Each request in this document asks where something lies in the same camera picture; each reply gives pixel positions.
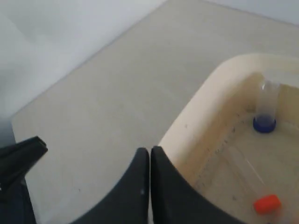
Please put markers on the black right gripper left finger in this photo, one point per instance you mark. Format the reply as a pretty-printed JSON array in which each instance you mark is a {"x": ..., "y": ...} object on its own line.
[{"x": 128, "y": 201}]

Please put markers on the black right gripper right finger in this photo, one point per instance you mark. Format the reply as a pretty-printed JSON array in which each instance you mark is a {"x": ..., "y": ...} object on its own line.
[{"x": 174, "y": 201}]

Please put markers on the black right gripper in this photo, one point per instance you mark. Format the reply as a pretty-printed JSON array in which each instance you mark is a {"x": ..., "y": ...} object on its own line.
[{"x": 16, "y": 161}]

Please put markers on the cream plastic bin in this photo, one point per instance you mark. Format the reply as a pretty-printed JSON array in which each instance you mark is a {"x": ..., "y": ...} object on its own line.
[{"x": 220, "y": 115}]

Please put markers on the orange-capped clear tube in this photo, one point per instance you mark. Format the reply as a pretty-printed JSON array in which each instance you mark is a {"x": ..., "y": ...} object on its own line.
[{"x": 264, "y": 202}]

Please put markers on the blue-capped clear tube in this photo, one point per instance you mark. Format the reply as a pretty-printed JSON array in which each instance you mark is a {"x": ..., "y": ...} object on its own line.
[{"x": 265, "y": 116}]

